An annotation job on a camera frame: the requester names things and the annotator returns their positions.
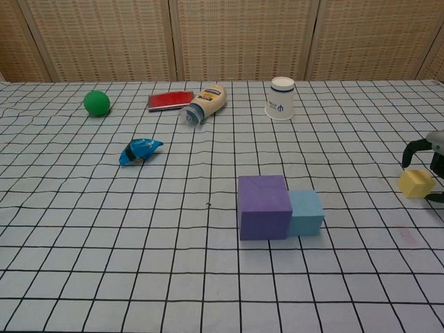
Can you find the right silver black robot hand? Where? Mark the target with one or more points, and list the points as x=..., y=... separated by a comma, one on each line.
x=437, y=142

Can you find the small yellow foam cube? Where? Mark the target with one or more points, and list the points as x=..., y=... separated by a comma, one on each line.
x=414, y=185

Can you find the light blue foam cube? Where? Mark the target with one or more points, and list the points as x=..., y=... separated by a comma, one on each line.
x=307, y=215

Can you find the upturned white paper cup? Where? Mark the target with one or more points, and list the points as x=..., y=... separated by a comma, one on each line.
x=280, y=100

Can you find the large purple foam cube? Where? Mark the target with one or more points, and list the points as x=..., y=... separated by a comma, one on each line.
x=263, y=208

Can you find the mayonnaise squeeze bottle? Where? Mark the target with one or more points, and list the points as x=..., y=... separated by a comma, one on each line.
x=208, y=102

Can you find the beige woven folding screen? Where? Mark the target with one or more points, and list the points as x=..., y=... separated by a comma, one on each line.
x=222, y=38

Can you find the red flat box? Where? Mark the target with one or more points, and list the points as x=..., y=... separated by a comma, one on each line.
x=170, y=100

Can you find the blue snack wrapper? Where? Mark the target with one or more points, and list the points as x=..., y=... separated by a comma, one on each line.
x=138, y=151

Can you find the green ball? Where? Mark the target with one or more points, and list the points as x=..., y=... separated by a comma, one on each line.
x=96, y=103

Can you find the light blue checkered tablecloth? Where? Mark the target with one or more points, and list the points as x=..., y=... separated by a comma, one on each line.
x=104, y=243

